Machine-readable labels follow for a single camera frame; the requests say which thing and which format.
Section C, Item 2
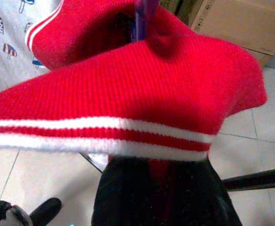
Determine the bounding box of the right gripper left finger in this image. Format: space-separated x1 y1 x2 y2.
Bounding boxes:
91 155 157 226

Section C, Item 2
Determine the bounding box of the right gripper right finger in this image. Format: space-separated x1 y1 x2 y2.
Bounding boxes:
167 158 243 226

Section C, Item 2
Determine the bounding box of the red white-striped sweater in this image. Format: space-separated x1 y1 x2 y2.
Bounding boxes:
0 0 269 196

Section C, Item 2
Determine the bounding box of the purple clothes hanger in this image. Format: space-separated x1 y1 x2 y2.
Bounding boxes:
130 0 158 43

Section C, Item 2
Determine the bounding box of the metal clothes rack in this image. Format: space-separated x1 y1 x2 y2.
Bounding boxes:
80 152 275 192

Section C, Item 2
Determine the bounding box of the white popsicle print T-shirt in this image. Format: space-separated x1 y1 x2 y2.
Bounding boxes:
0 0 65 94

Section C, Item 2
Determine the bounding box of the brown cardboard box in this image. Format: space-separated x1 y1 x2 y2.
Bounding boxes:
177 0 275 69

